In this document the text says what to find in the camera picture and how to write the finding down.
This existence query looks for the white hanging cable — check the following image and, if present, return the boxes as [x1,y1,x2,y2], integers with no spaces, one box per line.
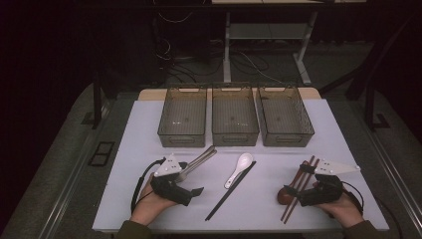
[158,11,194,24]

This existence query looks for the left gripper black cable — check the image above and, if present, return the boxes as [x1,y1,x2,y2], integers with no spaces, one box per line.
[130,158,167,215]

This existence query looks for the black metal stand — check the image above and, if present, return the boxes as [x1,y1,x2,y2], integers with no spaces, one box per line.
[81,71,112,130]
[362,79,392,132]

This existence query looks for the white metal desk frame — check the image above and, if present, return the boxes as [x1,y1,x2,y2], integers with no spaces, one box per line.
[211,0,367,86]

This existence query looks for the person's left hand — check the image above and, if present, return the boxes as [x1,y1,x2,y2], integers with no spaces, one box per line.
[129,174,179,227]

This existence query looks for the tangle of black cables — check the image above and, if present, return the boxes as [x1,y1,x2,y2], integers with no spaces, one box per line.
[153,33,290,86]

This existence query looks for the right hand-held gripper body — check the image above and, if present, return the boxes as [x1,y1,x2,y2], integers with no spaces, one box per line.
[298,158,361,207]

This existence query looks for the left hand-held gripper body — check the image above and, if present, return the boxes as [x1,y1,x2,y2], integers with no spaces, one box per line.
[150,152,194,207]

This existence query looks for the black floor socket frame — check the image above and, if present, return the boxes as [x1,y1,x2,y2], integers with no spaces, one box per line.
[88,140,116,167]

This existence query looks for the brown wooden chopstick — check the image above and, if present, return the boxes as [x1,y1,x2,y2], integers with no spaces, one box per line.
[284,158,321,225]
[280,154,317,222]

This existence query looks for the transparent grey plastic basket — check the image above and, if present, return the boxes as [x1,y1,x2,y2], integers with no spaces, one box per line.
[257,86,316,148]
[211,86,261,147]
[157,87,208,148]

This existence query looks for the slanted black stand legs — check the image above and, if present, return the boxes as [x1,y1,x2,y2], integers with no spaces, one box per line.
[318,13,419,102]

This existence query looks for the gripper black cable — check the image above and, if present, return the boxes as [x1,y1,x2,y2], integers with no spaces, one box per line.
[130,158,167,215]
[341,180,365,215]

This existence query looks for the metal floor rail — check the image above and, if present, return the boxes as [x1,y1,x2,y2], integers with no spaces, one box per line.
[359,109,422,233]
[36,99,113,239]

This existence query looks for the white floor cable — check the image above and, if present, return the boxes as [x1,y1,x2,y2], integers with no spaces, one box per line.
[239,52,284,85]

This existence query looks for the white ceramic spoon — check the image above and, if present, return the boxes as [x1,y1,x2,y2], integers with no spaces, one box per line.
[224,152,254,190]

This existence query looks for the metal fork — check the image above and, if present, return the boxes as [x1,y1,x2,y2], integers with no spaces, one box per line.
[180,144,217,175]
[175,148,218,183]

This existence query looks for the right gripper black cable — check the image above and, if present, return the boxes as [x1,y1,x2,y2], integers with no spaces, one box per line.
[341,180,365,215]

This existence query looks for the person's right hand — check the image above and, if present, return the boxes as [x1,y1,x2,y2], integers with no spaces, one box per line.
[315,193,365,229]

